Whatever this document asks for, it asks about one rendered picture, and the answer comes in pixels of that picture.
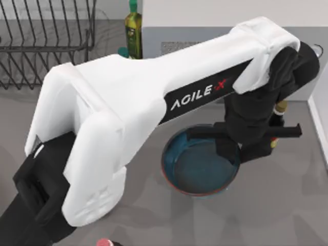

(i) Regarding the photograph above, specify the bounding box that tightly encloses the black wire dish rack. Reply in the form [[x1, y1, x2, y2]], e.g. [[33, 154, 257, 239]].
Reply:
[[0, 0, 97, 90]]

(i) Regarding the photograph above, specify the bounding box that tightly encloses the green olive oil bottle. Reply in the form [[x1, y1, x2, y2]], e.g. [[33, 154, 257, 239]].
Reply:
[[124, 0, 143, 60]]

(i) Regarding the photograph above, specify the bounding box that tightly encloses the blue bowl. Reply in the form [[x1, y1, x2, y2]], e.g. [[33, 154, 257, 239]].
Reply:
[[160, 124, 242, 200]]

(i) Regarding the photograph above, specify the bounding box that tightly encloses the dark bottle with red cap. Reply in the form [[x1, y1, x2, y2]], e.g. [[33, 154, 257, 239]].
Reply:
[[96, 238, 124, 246]]

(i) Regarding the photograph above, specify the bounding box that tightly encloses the dark bottle with gold neck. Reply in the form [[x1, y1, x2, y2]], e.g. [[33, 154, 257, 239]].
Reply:
[[269, 99, 288, 150]]

